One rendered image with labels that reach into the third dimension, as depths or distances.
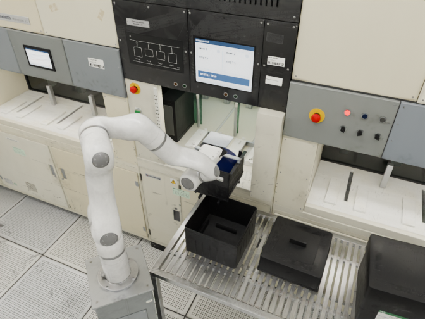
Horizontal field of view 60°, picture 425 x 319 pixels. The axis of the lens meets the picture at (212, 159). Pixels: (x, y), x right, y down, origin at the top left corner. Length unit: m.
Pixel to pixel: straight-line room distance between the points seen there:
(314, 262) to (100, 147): 1.08
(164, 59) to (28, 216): 2.07
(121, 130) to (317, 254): 1.07
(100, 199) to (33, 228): 1.92
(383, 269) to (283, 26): 1.05
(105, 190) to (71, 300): 1.48
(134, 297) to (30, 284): 1.29
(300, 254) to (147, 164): 1.08
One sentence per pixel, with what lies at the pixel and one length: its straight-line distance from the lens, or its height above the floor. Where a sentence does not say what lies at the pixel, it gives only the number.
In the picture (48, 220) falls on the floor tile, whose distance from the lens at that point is 3.36.
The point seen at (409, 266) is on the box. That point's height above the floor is 1.01.
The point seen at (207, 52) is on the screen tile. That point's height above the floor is 1.62.
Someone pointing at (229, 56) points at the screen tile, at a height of 1.62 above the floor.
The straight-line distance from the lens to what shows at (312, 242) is 1.88.
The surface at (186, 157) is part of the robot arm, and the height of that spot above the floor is 1.39.
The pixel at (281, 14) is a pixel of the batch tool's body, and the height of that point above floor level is 1.83.
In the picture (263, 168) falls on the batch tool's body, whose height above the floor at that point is 1.09.
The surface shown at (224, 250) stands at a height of 0.87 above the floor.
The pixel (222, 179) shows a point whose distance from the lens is 1.73.
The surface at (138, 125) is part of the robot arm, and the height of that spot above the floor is 1.57.
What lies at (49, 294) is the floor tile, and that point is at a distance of 2.89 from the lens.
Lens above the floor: 2.27
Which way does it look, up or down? 38 degrees down
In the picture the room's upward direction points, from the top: straight up
